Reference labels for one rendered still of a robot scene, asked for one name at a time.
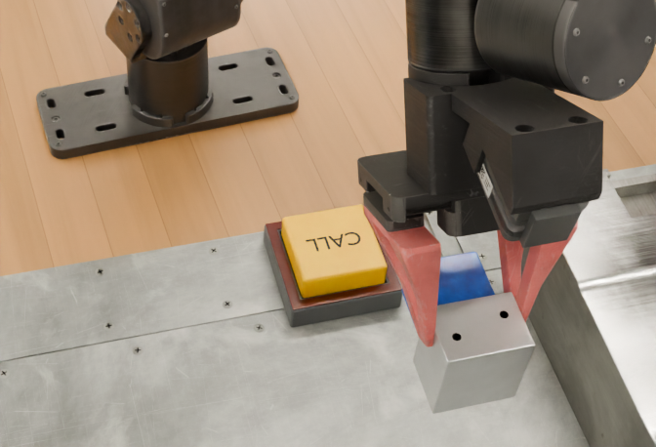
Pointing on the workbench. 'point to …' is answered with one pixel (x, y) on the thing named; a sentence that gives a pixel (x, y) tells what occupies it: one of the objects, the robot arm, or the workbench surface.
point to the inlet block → (471, 339)
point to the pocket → (637, 194)
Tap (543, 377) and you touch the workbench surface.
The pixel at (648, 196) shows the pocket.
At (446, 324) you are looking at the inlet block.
